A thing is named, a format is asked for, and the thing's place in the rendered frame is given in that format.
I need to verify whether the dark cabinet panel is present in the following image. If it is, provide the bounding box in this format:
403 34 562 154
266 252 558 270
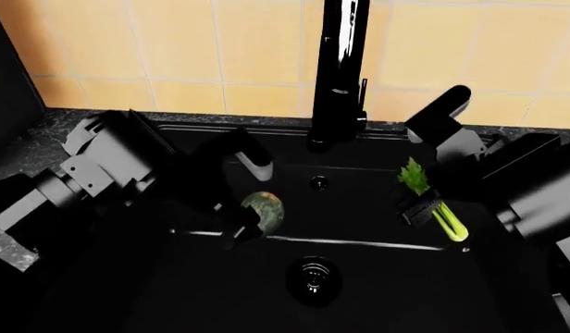
0 0 46 151

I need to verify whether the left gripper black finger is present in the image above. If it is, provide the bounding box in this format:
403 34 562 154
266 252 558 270
191 126 275 183
173 202 264 252

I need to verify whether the green celery stalk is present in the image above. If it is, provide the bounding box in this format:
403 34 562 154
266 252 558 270
396 155 470 242

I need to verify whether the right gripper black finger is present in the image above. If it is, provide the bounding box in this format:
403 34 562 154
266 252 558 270
403 84 489 165
395 188 442 228

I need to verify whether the glossy black faucet spout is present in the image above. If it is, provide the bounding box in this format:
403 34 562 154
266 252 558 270
305 0 372 154

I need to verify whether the black sink basin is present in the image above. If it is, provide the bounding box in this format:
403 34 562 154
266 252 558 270
127 120 570 333

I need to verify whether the thin black faucet lever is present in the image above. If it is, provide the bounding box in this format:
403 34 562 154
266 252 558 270
355 78 370 133

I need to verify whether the round mottled green fruit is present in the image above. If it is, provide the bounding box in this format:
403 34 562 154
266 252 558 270
241 191 286 235

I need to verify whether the small round overflow hole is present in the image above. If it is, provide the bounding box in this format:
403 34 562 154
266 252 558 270
308 175 331 192

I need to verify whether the glossy black sink drain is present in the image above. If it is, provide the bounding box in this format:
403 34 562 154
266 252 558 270
284 255 346 308

